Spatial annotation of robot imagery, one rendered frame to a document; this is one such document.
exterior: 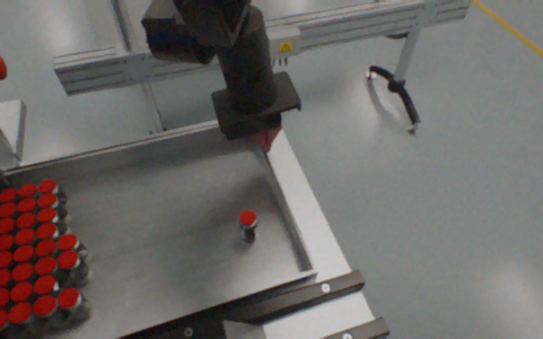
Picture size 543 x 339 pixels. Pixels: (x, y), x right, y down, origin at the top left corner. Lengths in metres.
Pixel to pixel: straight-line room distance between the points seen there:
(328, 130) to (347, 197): 0.39
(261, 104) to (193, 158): 0.17
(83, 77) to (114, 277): 1.05
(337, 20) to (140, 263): 1.26
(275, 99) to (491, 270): 1.31
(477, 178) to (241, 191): 1.47
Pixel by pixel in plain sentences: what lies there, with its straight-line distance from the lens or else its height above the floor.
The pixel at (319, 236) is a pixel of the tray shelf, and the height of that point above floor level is 0.88.
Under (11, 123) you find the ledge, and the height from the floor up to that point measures 0.88.
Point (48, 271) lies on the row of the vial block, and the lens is 0.48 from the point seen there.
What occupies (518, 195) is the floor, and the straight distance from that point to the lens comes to 1.91.
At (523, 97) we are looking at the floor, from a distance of 2.41.
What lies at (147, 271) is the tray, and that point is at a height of 0.88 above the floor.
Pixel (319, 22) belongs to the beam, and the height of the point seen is 0.54.
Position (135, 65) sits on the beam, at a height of 0.51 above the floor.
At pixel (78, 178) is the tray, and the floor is 0.88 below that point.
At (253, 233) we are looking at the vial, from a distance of 0.47.
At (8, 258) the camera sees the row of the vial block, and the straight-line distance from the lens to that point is 0.51.
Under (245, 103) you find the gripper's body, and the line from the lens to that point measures 0.45.
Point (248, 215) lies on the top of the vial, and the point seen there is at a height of 0.93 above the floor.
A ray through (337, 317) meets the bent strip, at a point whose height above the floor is 0.88.
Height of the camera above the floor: 1.31
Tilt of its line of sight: 52 degrees down
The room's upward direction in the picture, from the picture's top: straight up
